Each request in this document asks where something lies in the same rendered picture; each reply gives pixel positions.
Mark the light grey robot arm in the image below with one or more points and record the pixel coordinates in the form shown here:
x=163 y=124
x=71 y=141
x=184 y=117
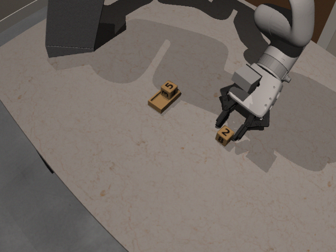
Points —
x=288 y=38

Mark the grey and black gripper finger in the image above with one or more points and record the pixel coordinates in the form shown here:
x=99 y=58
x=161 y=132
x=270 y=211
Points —
x=228 y=106
x=250 y=123

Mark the orange number cube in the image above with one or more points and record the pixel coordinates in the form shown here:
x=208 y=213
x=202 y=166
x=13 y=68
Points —
x=169 y=89
x=224 y=135

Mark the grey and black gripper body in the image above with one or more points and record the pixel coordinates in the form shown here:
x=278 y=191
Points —
x=259 y=99

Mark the wooden tray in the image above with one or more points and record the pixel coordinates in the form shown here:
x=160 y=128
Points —
x=160 y=103

